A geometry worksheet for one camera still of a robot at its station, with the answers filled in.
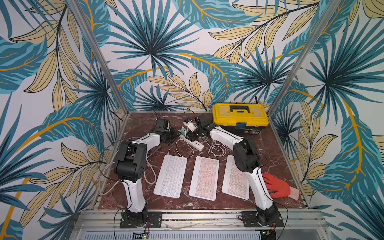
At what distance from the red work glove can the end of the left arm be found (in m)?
0.59

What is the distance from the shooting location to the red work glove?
0.83 meters

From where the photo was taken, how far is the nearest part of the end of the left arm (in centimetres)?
80
